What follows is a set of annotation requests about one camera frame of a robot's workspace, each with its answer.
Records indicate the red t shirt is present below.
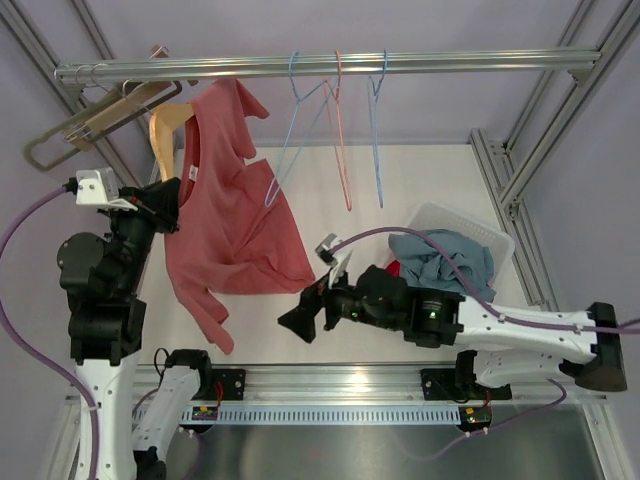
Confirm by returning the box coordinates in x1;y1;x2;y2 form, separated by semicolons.
385;260;401;277

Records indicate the dusty pink garment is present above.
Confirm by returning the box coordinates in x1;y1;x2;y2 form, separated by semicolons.
164;79;315;354

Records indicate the grey t shirt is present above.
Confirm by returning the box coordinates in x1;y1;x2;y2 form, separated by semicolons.
388;229;496;302

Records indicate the pink hanger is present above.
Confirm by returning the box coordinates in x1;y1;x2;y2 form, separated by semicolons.
325;50;353;212

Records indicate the light blue wire hanger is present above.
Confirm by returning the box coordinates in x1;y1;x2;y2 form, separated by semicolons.
367;50;389;208

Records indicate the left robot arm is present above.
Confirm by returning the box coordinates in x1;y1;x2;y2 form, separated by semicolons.
57;169;213;479

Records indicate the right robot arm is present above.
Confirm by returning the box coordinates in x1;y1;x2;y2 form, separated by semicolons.
278;266;627;393

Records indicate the tan wooden clip hanger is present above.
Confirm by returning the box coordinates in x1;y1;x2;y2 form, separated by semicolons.
64;81;181;151

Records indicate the olive green hanger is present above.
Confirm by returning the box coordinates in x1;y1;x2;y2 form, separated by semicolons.
25;82;184;172

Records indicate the white plastic basket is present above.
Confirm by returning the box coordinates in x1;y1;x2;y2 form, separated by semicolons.
385;202;515;295

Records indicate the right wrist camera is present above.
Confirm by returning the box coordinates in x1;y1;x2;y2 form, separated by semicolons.
315;233;352;288

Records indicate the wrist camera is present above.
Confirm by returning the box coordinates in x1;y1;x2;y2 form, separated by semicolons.
315;233;352;288
76;167;137;211

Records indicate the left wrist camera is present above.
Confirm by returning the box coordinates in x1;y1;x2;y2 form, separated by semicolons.
76;167;137;211

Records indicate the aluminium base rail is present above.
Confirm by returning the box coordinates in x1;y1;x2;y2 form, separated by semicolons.
64;363;609;404

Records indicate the white slotted cable duct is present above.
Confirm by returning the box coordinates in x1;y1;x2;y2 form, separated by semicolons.
178;404;462;426

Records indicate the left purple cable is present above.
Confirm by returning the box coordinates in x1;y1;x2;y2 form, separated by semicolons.
0;184;101;480

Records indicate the aluminium hanging rail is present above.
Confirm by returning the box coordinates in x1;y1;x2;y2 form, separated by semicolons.
54;47;601;85

